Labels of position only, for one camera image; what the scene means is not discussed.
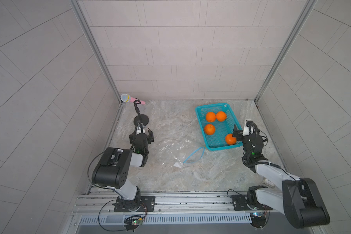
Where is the orange ball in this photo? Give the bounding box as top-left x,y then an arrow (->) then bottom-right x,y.
204,124 -> 215,136
216,111 -> 227,122
205,112 -> 216,123
225,134 -> 237,145

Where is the teal plastic basket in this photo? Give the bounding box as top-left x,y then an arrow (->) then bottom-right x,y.
195,103 -> 243,151

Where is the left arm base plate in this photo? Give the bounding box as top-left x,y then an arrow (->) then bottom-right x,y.
114,196 -> 156,212

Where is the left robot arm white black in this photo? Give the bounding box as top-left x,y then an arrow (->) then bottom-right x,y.
90,120 -> 154,212

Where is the aluminium mounting rail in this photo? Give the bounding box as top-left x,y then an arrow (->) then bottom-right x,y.
71,190 -> 315,215

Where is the circuit board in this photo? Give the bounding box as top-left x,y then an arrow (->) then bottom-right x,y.
250,212 -> 267,229
123,215 -> 145,229

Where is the pink toy microphone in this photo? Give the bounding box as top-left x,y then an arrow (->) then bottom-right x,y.
121,94 -> 146,105

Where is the right circuit board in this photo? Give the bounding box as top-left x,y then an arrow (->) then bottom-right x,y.
250,212 -> 267,229

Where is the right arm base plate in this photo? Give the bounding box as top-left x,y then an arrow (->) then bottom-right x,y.
229,194 -> 273,212

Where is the black microphone stand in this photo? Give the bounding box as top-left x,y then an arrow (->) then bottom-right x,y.
134,99 -> 149,126

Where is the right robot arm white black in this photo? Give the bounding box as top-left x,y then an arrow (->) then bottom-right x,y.
232,120 -> 330,229

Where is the left circuit board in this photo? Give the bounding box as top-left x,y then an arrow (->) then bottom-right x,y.
123,215 -> 145,229

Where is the clear zip-top bag blue seal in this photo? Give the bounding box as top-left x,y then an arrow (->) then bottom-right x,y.
156,138 -> 206,169

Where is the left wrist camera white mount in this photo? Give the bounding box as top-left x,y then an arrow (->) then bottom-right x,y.
134,122 -> 145,135

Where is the white ventilation grille strip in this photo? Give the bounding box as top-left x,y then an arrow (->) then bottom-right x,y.
80,213 -> 252,225

